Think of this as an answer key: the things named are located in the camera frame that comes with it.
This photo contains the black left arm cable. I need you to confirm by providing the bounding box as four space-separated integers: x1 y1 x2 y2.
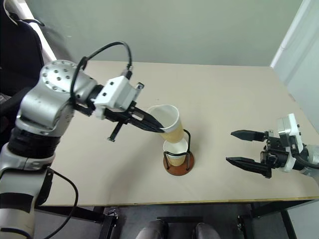
46 167 79 239

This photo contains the black metal table frame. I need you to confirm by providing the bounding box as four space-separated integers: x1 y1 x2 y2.
34 198 319 239

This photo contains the paper cup with tan sleeve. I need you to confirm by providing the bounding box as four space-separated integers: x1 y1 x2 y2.
146 104 186 144
162 138 189 168

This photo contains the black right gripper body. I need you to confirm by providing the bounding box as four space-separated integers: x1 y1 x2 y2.
260 129 292 173

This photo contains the black office chair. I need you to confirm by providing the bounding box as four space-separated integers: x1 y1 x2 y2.
0 0 45 118

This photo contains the wire cup holder wooden base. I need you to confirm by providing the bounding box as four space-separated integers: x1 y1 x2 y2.
162 129 195 177

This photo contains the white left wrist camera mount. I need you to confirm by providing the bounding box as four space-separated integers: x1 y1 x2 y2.
93 76 138 120

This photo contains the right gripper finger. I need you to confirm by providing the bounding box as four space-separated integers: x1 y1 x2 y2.
230 129 265 142
225 156 273 179

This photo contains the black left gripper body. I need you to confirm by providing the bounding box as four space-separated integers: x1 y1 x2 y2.
104 82 145 143

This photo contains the dark rounded shape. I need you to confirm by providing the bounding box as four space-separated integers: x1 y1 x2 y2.
192 222 220 239
135 220 168 239

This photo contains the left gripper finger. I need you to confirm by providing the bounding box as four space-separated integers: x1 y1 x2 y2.
128 119 166 133
134 107 165 130

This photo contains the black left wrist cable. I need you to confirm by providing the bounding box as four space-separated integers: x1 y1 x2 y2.
70 41 134 107

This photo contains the white door panel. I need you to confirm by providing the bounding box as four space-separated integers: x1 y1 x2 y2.
270 0 319 134

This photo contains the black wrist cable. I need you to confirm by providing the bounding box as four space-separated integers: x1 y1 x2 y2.
290 146 319 170
70 41 134 107

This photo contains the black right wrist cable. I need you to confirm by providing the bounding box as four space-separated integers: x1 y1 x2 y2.
290 146 319 170

